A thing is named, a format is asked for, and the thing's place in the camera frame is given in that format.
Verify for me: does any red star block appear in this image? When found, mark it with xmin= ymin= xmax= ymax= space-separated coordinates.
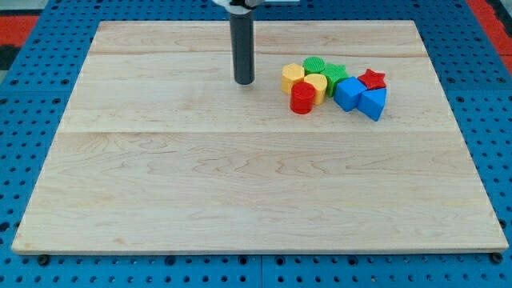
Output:
xmin=358 ymin=68 xmax=386 ymax=90

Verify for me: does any red cylinder block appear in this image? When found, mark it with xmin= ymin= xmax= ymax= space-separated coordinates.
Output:
xmin=290 ymin=82 xmax=315 ymax=114

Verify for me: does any light wooden board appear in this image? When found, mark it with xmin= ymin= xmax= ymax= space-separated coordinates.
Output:
xmin=12 ymin=21 xmax=508 ymax=255

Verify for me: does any yellow hexagon block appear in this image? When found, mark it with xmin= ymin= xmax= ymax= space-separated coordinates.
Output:
xmin=281 ymin=63 xmax=305 ymax=94

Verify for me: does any green cylinder block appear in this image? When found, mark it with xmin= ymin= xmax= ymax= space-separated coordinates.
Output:
xmin=302 ymin=56 xmax=326 ymax=75

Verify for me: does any blue triangle block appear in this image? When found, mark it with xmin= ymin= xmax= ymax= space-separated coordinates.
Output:
xmin=357 ymin=88 xmax=387 ymax=122

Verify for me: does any yellow cylinder block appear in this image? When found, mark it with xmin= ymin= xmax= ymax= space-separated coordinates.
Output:
xmin=304 ymin=74 xmax=327 ymax=106

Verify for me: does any blue cube block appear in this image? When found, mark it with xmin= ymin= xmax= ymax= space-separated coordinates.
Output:
xmin=334 ymin=77 xmax=366 ymax=112

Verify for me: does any green star block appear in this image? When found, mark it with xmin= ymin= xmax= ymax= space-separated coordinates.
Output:
xmin=321 ymin=62 xmax=349 ymax=97

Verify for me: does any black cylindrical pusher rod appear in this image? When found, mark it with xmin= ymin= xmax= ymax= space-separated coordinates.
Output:
xmin=230 ymin=10 xmax=254 ymax=85

